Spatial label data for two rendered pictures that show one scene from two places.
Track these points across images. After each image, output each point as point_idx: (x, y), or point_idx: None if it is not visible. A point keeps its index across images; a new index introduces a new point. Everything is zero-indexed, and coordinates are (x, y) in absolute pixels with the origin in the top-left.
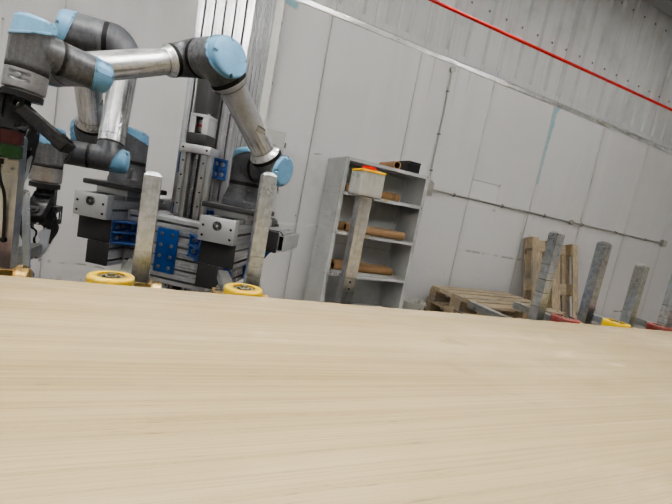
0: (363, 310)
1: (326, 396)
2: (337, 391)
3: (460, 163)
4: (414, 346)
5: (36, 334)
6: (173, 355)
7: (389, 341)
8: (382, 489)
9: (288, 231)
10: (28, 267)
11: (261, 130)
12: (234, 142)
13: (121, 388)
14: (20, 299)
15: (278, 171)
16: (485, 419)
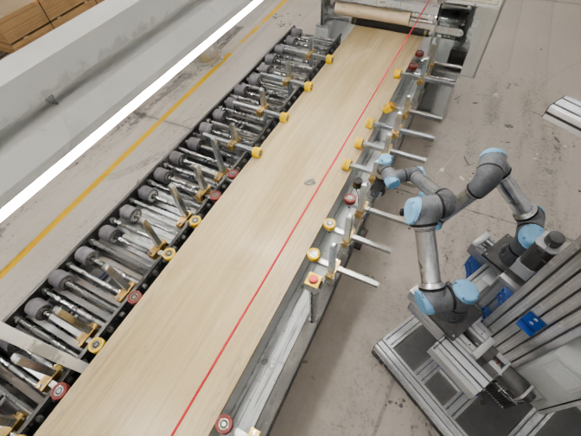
0: (283, 282)
1: (249, 233)
2: (249, 235)
3: None
4: (253, 271)
5: (292, 205)
6: (275, 219)
7: (259, 266)
8: (231, 225)
9: (461, 371)
10: (364, 215)
11: (419, 265)
12: (515, 294)
13: (268, 210)
14: (312, 205)
15: (414, 294)
16: (226, 252)
